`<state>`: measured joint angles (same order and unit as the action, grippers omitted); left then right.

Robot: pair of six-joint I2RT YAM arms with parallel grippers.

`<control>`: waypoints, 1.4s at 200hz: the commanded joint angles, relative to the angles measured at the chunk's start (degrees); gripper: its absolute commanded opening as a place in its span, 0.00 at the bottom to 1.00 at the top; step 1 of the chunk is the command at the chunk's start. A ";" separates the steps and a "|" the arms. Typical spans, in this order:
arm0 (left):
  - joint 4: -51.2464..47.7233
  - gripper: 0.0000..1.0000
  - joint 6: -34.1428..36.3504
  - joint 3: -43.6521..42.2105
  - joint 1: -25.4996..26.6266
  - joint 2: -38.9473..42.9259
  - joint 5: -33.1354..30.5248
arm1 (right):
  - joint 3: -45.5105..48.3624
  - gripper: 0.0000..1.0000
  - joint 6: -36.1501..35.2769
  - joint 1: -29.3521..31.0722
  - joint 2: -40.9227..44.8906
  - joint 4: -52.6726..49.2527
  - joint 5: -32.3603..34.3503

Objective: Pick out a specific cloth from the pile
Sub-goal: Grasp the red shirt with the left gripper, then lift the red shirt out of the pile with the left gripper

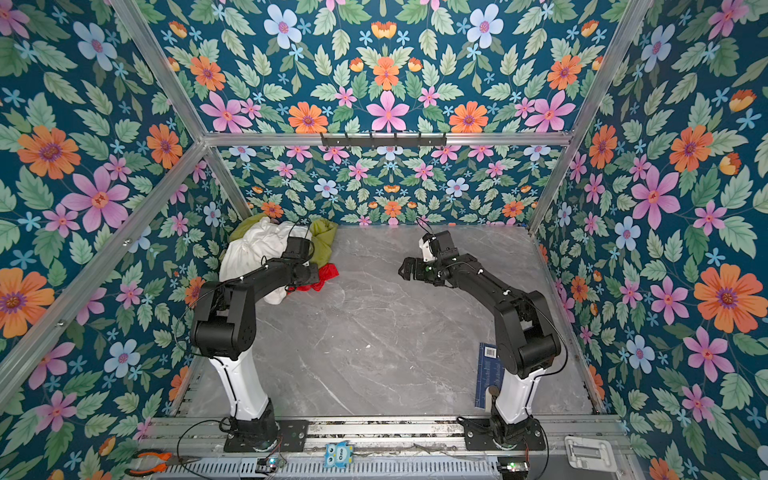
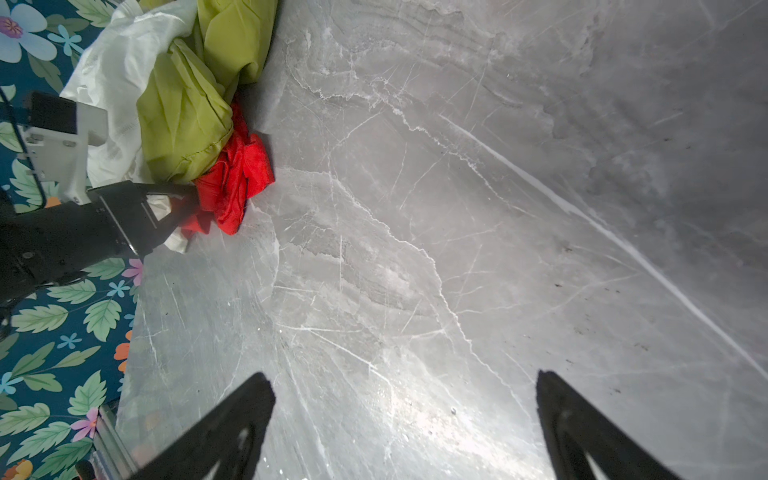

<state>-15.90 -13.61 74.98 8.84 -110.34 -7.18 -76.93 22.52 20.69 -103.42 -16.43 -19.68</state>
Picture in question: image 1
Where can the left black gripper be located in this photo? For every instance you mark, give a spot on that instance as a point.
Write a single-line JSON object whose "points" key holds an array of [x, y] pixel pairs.
{"points": [[312, 277]]}

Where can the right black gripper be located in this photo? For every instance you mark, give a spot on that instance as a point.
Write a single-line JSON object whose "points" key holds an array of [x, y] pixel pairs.
{"points": [[419, 275]]}

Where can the red cloth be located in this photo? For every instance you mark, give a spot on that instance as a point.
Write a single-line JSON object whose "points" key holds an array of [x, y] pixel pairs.
{"points": [[325, 274]]}

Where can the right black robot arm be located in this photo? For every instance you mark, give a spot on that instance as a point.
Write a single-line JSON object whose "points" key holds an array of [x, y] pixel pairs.
{"points": [[526, 338]]}

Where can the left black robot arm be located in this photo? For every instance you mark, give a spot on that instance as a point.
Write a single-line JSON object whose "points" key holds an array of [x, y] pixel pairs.
{"points": [[225, 326]]}

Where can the green cloth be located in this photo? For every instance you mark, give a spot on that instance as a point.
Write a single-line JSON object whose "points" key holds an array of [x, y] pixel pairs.
{"points": [[323, 232]]}

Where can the white cloth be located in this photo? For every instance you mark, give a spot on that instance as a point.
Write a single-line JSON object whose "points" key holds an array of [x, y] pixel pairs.
{"points": [[255, 262]]}

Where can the blue booklet with barcode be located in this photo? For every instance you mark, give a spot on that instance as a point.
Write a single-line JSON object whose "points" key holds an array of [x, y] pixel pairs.
{"points": [[489, 377]]}

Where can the small green circuit board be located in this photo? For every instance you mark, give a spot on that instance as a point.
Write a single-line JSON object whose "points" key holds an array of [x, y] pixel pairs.
{"points": [[271, 464]]}

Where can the left diagonal aluminium bar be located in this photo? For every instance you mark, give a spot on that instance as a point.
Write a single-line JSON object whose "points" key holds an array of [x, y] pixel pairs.
{"points": [[22, 360]]}

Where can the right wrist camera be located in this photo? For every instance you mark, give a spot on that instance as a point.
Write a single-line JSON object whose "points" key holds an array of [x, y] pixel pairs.
{"points": [[437, 247]]}

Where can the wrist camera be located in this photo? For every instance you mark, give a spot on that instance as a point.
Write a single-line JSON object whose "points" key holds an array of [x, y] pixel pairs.
{"points": [[437, 247], [298, 249]]}

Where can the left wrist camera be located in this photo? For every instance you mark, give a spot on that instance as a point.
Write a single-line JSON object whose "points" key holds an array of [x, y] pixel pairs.
{"points": [[298, 249]]}

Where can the aluminium horizontal frame bar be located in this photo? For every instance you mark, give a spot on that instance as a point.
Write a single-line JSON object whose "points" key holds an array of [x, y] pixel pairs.
{"points": [[285, 140]]}

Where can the black hook rail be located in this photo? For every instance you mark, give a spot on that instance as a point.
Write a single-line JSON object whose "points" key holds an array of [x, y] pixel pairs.
{"points": [[371, 140]]}

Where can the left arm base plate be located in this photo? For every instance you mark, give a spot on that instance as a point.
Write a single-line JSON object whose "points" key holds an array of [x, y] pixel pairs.
{"points": [[266, 435]]}

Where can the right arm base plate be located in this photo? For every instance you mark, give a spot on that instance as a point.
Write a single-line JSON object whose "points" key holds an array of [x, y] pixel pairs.
{"points": [[493, 433]]}

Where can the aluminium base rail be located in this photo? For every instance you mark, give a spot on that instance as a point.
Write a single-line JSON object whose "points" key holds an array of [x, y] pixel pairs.
{"points": [[386, 434]]}

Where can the orange handled pliers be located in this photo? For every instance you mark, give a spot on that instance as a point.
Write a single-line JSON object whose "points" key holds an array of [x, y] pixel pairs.
{"points": [[155, 461]]}

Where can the white plastic bracket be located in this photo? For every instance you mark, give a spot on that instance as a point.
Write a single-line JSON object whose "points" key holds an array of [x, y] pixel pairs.
{"points": [[590, 454]]}

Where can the aluminium corner frame post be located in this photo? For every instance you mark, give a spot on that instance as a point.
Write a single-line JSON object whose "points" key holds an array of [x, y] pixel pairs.
{"points": [[152, 53]]}

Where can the right aluminium frame post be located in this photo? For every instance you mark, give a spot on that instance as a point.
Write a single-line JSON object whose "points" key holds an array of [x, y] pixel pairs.
{"points": [[628, 26]]}

